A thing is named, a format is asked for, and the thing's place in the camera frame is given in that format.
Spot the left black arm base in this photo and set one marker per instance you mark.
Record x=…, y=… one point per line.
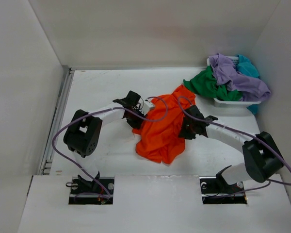
x=88, y=192

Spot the teal t shirt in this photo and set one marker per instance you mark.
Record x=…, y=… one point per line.
x=248, y=73

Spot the white laundry basket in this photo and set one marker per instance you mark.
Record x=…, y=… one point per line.
x=240, y=104

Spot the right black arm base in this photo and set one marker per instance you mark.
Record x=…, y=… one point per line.
x=214, y=191

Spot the lavender t shirt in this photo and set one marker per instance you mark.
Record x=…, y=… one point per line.
x=225, y=72

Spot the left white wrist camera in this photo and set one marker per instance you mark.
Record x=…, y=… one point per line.
x=147, y=106

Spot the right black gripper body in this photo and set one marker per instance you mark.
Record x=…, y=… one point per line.
x=187, y=130

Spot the green t shirt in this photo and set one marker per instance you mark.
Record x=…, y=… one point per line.
x=205, y=84

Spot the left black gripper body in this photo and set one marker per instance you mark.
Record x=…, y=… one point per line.
x=134, y=119

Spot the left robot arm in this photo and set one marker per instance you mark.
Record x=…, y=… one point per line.
x=82, y=133

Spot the orange t shirt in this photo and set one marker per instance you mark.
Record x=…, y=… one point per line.
x=159, y=141

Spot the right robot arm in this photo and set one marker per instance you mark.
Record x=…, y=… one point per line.
x=261, y=156

